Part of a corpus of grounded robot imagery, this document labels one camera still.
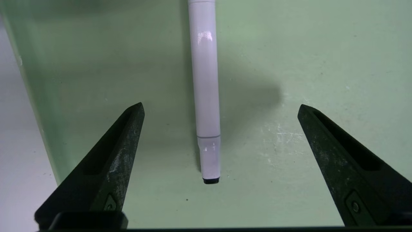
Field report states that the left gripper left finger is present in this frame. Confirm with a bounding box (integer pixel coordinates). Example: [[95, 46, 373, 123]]
[[34, 102, 145, 230]]

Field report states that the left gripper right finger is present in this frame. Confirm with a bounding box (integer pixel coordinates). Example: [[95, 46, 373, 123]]
[[297, 104, 412, 227]]

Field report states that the white marker pen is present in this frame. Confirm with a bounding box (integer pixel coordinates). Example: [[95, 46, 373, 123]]
[[188, 0, 221, 185]]

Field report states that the light green plastic tray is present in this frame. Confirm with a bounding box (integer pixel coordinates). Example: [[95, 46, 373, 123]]
[[0, 0, 412, 228]]

